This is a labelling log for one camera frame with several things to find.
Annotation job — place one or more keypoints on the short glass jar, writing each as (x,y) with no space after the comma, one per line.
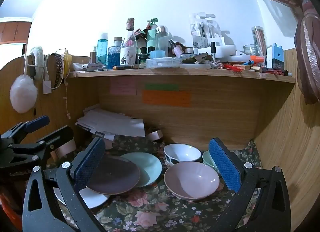
(250,49)

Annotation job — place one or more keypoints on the tall clear jar with sticks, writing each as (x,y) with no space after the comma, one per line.
(258,39)

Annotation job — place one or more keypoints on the green pump bottle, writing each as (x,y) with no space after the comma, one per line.
(152,36)

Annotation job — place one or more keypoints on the clear glass bottle with cork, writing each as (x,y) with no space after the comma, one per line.
(131,36)

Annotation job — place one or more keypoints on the pink sticky note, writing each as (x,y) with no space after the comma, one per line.
(123,86)

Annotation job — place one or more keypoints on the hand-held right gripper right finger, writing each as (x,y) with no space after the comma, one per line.
(225,164)

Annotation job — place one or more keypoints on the white fluffy headband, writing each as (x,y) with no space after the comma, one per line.
(38,58)

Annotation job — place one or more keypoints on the brown marker pen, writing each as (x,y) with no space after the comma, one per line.
(125,67)

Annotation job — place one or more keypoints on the white desk organizer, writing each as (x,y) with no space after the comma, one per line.
(215,39)

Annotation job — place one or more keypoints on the white printed mug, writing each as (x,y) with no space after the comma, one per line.
(128,56)

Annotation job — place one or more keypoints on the white plate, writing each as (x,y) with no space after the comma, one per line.
(93,199)

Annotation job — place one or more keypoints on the green sticky note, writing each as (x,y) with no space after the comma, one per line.
(162,87)

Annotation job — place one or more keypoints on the orange sticky note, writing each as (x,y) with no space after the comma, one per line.
(166,99)

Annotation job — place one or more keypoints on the green plate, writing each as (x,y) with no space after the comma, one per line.
(150,167)

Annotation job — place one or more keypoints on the teal plastic bottle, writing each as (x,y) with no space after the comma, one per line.
(102,49)

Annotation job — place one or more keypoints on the dark green bottle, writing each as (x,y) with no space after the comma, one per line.
(143,58)

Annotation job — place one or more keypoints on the pink bowl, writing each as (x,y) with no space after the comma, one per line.
(192,180)

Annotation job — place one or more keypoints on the orange highlighter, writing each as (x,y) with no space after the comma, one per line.
(257,59)

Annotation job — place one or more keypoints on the white fluffy puff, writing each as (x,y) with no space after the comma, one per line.
(23,94)

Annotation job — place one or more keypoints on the blue box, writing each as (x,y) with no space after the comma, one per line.
(275,58)

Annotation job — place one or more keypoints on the dark patterned headband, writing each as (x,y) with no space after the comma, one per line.
(58,68)

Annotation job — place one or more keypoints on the black nail polish bottle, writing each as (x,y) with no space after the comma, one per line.
(213,51)

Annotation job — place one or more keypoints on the floral tablecloth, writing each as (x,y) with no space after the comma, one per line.
(155,212)

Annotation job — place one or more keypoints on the small brown bottle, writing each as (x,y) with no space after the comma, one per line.
(93,57)

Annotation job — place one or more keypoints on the light blue jar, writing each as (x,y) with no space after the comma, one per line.
(157,54)

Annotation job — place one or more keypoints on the clear bottle with silver cap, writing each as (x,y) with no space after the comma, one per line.
(162,39)

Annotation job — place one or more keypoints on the pink curtain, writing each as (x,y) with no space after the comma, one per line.
(307,59)

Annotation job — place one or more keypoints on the clear plastic box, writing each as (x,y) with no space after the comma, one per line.
(162,63)

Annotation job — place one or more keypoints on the white bowl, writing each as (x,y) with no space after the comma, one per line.
(182,152)

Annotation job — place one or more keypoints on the wooden wall cabinet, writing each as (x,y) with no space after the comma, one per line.
(15,31)

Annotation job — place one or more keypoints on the blue glass bottle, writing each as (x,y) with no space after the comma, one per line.
(114,56)

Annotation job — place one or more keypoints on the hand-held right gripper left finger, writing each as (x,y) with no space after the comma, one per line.
(88,164)

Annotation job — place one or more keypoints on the white paper tag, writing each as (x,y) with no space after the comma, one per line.
(46,88)

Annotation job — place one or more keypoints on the stack of white papers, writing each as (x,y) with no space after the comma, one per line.
(112,122)

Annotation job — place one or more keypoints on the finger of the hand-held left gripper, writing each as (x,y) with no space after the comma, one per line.
(58,134)
(37,122)

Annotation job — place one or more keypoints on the green bowl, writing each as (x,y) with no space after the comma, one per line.
(208,159)

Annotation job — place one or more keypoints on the brown plate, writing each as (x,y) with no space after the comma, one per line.
(115,174)

